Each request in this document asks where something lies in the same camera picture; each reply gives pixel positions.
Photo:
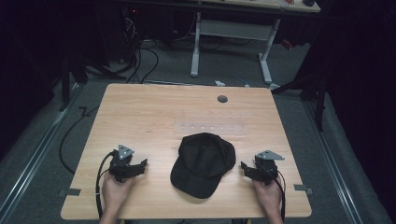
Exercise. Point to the person's right hand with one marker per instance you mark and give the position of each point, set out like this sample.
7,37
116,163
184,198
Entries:
270,197

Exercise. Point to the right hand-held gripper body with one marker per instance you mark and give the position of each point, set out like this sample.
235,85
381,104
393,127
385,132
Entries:
267,169

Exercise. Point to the dark round table grommet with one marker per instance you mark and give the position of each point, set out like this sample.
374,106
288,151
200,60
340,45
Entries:
222,99

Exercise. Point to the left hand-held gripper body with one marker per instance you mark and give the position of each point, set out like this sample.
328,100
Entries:
122,163

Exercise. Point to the black metal stand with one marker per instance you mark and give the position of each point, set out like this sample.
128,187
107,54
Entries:
66,84
320,102

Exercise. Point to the black baseball cap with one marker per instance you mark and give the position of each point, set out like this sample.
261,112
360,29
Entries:
202,165

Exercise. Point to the person's left hand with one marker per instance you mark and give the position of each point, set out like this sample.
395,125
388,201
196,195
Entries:
114,196

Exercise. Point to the small white floor object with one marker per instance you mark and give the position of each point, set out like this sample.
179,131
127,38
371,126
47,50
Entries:
219,83

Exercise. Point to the small red object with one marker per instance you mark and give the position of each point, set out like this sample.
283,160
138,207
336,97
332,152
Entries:
287,44

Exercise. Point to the dark equipment rack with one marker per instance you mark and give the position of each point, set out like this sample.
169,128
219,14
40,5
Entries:
118,31

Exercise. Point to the white-framed wooden desk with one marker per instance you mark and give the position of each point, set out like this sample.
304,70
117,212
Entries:
233,29

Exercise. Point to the grey tape piece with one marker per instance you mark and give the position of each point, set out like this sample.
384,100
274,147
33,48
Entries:
302,187
70,192

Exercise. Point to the metal floor rail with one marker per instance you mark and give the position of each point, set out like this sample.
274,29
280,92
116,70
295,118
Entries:
34,161
333,161

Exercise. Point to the black computer mouse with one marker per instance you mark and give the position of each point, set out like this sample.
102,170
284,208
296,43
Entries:
308,2

